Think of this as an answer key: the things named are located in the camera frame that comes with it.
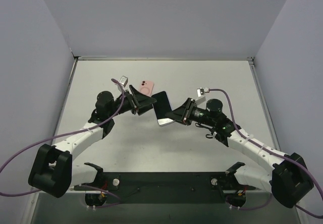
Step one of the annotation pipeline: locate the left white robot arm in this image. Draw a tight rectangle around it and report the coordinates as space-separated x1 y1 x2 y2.
28 85 156 198

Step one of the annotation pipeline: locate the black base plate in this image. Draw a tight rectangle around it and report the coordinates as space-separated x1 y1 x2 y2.
74 172 255 206

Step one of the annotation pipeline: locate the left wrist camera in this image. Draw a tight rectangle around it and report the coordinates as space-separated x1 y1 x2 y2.
116 76 128 92

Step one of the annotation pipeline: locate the lavender phone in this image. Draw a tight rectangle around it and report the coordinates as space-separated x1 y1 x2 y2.
152 91 174 127

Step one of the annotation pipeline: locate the pink phone case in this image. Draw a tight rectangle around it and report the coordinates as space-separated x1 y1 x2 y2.
138 80 154 96

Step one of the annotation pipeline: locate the aluminium frame rail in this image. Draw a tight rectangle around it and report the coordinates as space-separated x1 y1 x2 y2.
248 57 303 193

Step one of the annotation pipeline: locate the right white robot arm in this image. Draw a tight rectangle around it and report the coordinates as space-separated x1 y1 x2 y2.
166 98 314 208

